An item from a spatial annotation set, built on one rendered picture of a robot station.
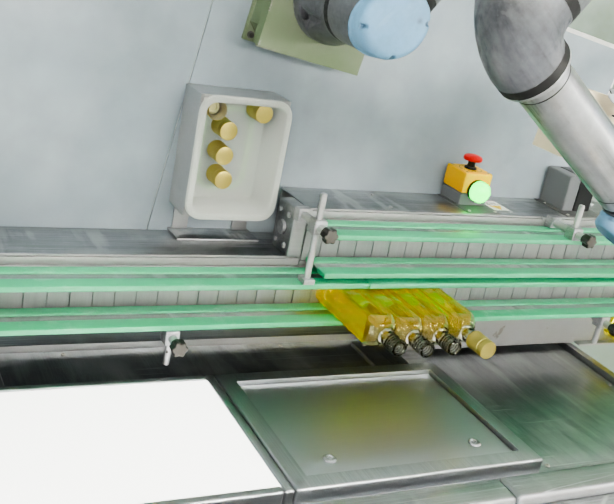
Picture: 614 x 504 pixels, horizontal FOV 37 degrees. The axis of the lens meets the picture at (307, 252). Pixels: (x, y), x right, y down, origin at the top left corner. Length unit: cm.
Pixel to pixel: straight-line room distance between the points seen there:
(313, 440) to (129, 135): 61
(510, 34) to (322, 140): 78
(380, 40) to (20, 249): 66
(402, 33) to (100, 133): 55
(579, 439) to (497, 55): 93
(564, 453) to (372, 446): 40
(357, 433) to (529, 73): 71
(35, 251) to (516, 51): 85
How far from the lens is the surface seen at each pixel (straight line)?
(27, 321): 153
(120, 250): 160
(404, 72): 185
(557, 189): 212
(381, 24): 145
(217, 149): 165
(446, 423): 166
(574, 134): 120
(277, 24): 162
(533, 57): 110
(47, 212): 167
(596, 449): 182
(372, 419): 161
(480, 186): 192
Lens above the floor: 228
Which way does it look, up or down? 55 degrees down
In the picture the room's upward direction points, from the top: 132 degrees clockwise
